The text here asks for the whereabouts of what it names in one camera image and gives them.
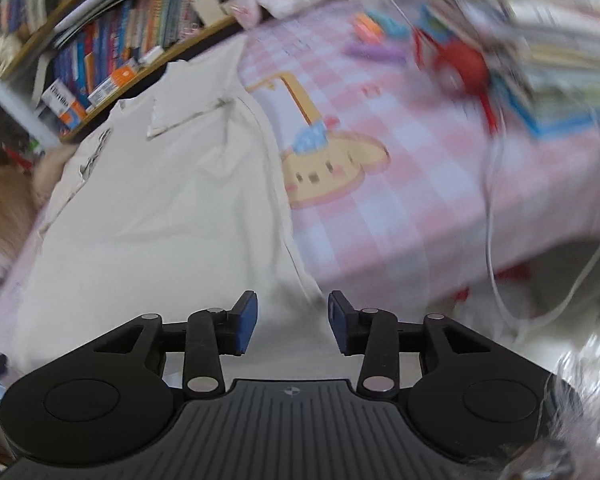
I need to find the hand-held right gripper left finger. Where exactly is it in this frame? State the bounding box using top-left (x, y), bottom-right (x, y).
top-left (80, 290), bottom-right (259, 400)

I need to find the white cable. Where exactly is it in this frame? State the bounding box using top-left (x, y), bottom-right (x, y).
top-left (480, 60), bottom-right (600, 331)

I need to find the wooden bookshelf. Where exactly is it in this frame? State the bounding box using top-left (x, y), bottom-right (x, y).
top-left (0, 0), bottom-right (261, 143)

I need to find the pink checked desk mat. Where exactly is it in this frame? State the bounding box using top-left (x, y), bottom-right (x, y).
top-left (0, 0), bottom-right (600, 376)

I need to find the cream printed t-shirt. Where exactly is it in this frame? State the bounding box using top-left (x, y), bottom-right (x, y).
top-left (10, 35), bottom-right (326, 376)

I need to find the wide white orange box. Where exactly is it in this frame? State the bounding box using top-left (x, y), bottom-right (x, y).
top-left (87, 60), bottom-right (141, 108)

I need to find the red object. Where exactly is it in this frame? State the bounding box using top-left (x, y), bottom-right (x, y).
top-left (415, 30), bottom-right (501, 131)

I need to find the pile of large books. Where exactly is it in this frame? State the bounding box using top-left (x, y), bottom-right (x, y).
top-left (420, 0), bottom-right (600, 136)

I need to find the row of colourful books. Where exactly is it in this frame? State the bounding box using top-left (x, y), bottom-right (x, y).
top-left (0, 0), bottom-right (241, 111)

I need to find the orange white cat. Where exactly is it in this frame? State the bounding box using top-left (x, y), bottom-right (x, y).
top-left (0, 145), bottom-right (78, 311)

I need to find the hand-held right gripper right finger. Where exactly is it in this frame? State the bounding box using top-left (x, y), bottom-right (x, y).
top-left (327, 289), bottom-right (503, 400)

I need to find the tall white orange box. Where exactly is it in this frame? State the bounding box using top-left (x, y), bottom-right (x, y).
top-left (40, 79), bottom-right (88, 131)

